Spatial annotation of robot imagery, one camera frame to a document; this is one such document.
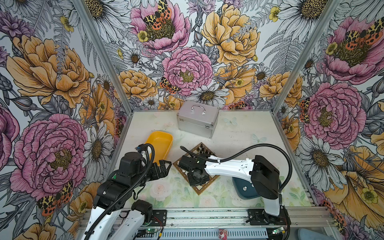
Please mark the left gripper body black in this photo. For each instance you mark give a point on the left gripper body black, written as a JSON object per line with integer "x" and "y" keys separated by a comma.
{"x": 153, "y": 174}

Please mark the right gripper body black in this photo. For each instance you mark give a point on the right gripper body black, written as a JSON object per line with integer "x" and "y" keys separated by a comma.
{"x": 195, "y": 179}

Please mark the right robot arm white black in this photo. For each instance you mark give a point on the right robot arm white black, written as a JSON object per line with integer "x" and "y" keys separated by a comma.
{"x": 259, "y": 172}

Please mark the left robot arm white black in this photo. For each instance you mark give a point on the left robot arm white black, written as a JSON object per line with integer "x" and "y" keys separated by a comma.
{"x": 109, "y": 203}

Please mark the yellow plastic tray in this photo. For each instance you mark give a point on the yellow plastic tray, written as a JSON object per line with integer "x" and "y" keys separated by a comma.
{"x": 162, "y": 143}

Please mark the silver aluminium case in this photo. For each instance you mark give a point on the silver aluminium case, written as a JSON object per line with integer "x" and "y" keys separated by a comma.
{"x": 198, "y": 119}

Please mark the teal plastic tray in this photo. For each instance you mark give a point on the teal plastic tray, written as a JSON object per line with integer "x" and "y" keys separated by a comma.
{"x": 245, "y": 189}

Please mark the small red white object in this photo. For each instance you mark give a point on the small red white object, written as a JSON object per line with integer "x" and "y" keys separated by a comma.
{"x": 223, "y": 234}

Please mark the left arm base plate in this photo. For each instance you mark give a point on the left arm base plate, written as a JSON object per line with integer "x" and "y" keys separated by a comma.
{"x": 159, "y": 218}

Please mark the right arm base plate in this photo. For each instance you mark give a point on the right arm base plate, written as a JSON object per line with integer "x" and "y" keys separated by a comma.
{"x": 258, "y": 217}

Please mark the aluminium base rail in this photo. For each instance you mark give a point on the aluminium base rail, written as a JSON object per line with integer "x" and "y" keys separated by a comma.
{"x": 227, "y": 218}

